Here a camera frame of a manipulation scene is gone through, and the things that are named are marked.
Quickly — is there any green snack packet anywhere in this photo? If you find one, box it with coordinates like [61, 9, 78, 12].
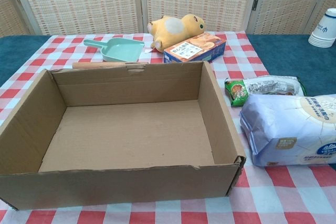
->
[224, 76, 307, 107]

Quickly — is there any white tissue pack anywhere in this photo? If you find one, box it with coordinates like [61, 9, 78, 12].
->
[239, 94, 336, 167]

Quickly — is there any orange and blue cookie box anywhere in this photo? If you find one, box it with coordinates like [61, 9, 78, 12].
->
[162, 31, 227, 64]

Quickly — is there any open brown cardboard box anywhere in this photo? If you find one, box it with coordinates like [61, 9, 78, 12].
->
[0, 60, 247, 211]

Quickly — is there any mint green plastic dustpan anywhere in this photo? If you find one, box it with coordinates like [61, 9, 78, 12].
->
[83, 37, 144, 62]

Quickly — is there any yellow plush toy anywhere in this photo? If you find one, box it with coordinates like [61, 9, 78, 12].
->
[146, 13, 207, 51]

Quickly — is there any wooden rolling pin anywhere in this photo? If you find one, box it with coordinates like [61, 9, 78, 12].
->
[72, 61, 149, 70]

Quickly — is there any woven folding screen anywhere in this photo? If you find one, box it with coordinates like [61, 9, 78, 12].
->
[0, 0, 336, 36]

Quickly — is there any red white checkered tablecloth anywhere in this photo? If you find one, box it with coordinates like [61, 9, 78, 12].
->
[0, 31, 336, 224]

